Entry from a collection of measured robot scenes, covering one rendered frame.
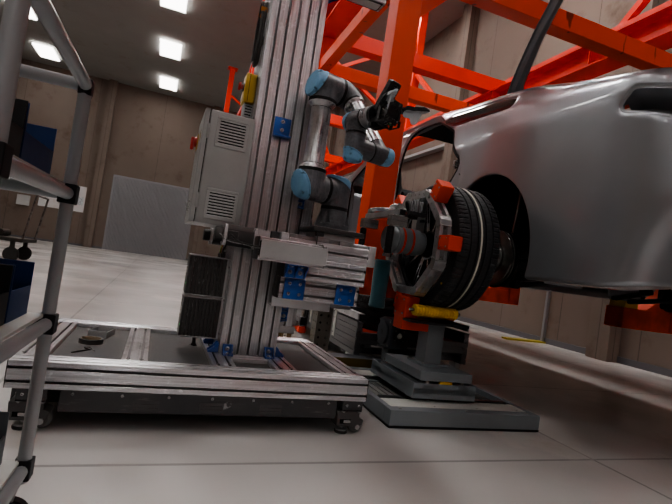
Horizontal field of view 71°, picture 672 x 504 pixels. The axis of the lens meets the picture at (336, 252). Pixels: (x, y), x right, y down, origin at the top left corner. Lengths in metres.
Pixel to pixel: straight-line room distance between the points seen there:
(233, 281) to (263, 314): 0.20
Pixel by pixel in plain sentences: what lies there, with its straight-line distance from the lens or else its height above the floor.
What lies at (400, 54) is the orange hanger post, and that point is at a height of 2.04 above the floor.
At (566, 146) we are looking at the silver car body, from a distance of 2.45.
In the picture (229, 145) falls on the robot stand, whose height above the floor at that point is 1.10.
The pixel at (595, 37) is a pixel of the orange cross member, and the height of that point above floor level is 2.63.
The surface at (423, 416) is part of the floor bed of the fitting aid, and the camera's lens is 2.27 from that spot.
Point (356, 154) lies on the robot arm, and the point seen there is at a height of 1.08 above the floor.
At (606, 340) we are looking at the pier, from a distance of 6.70.
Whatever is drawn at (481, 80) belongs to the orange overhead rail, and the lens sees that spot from 6.75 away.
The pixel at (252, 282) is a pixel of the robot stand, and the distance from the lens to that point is 2.08.
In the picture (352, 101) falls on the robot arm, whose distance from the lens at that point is 2.06.
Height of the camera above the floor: 0.67
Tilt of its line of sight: 2 degrees up
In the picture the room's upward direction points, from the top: 8 degrees clockwise
